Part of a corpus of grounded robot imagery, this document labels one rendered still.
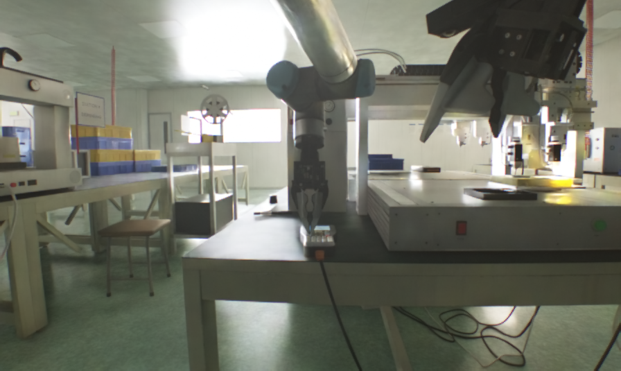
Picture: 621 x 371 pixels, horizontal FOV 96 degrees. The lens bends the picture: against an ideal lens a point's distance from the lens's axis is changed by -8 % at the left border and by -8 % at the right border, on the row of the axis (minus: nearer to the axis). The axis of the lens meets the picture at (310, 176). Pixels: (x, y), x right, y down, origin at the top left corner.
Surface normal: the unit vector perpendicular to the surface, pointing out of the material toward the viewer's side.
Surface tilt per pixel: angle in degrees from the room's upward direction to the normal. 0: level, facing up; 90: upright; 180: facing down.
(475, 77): 63
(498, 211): 90
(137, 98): 90
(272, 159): 90
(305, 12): 149
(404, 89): 90
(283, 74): 76
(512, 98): 124
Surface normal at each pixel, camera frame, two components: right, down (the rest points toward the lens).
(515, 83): -0.77, 0.59
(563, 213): -0.08, 0.07
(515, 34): -0.85, 0.11
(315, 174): 0.00, -0.18
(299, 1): 0.26, 0.89
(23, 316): 1.00, 0.00
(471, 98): -0.62, -0.39
